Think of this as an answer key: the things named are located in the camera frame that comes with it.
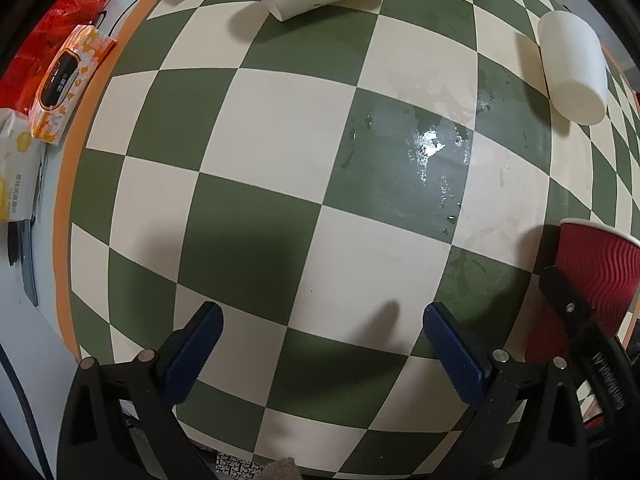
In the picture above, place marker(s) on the red plastic bag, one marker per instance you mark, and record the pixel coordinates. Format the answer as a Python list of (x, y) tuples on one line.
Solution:
[(22, 78)]

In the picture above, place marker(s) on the yellow white snack package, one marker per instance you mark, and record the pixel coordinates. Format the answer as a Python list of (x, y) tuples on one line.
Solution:
[(20, 160)]

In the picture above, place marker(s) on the plain white foam cup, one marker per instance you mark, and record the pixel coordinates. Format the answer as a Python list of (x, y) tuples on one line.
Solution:
[(574, 66)]

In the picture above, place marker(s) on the red ribbed paper cup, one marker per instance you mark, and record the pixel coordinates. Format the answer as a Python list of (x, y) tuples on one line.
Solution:
[(602, 265)]

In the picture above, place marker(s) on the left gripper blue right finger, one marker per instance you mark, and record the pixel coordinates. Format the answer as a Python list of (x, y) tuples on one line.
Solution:
[(525, 419)]

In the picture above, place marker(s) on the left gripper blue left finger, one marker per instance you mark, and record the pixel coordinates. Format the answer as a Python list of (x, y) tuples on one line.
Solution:
[(95, 441)]

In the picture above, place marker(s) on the orange wet wipes pack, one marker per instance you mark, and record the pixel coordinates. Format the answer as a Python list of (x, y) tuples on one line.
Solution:
[(65, 81)]

